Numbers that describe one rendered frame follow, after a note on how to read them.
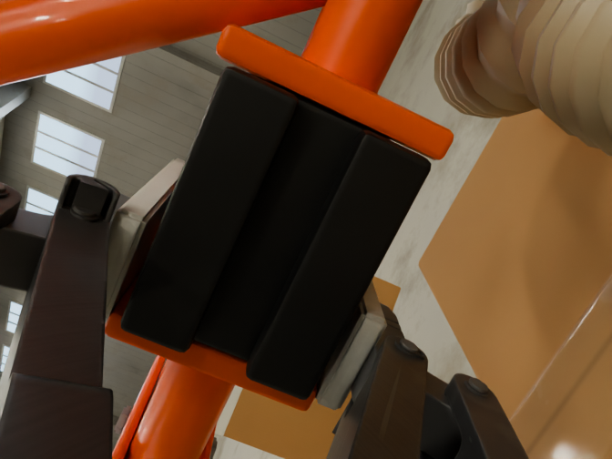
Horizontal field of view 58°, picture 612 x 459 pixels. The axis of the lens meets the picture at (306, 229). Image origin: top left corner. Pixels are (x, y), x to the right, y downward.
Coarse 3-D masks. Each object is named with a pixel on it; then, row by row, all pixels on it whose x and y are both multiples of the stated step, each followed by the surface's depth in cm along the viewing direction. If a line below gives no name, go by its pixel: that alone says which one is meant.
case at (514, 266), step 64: (512, 128) 34; (512, 192) 31; (576, 192) 25; (448, 256) 35; (512, 256) 28; (576, 256) 23; (448, 320) 32; (512, 320) 26; (576, 320) 21; (512, 384) 24; (576, 384) 20; (576, 448) 19
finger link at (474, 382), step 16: (448, 384) 14; (464, 384) 14; (480, 384) 14; (448, 400) 13; (464, 400) 13; (480, 400) 13; (496, 400) 14; (464, 416) 12; (480, 416) 12; (496, 416) 13; (464, 432) 12; (480, 432) 12; (496, 432) 12; (512, 432) 12; (464, 448) 12; (480, 448) 11; (496, 448) 11; (512, 448) 12
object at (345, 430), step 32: (384, 352) 13; (416, 352) 14; (384, 384) 12; (416, 384) 12; (352, 416) 12; (384, 416) 11; (416, 416) 11; (352, 448) 9; (384, 448) 10; (416, 448) 10
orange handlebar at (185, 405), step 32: (352, 0) 13; (384, 0) 13; (416, 0) 13; (320, 32) 14; (352, 32) 13; (384, 32) 13; (320, 64) 14; (352, 64) 13; (384, 64) 14; (160, 384) 17; (192, 384) 16; (224, 384) 16; (128, 416) 18; (160, 416) 16; (192, 416) 16; (128, 448) 22; (160, 448) 16; (192, 448) 17
